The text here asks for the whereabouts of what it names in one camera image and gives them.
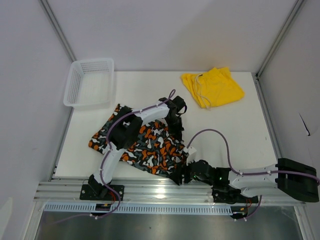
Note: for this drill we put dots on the aluminium corner post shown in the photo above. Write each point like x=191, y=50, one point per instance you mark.
x=281, y=35
x=46, y=7

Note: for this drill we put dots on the aluminium corner post left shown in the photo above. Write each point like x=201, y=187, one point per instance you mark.
x=46, y=7

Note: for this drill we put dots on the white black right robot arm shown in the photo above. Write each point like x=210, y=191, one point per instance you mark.
x=295, y=179

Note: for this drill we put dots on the aluminium corner post right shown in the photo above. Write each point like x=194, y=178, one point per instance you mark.
x=281, y=35

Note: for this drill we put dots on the white plastic basket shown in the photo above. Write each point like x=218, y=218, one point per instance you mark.
x=90, y=84

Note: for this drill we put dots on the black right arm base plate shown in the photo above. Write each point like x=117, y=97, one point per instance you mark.
x=232, y=197

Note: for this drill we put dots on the camouflage patterned shorts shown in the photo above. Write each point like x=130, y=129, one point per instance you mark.
x=156, y=151

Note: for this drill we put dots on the yellow shorts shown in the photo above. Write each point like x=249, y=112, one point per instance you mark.
x=218, y=86

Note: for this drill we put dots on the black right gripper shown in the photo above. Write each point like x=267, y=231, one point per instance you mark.
x=177, y=175

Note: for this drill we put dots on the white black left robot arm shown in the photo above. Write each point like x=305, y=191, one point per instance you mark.
x=117, y=135

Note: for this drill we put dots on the cream shorts drawstring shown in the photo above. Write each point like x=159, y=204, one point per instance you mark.
x=200, y=98

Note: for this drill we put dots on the white slotted cable duct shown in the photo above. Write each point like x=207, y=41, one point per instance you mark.
x=133, y=208

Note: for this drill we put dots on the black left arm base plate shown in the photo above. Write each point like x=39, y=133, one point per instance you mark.
x=87, y=193

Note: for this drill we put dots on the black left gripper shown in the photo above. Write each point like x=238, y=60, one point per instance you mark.
x=177, y=131

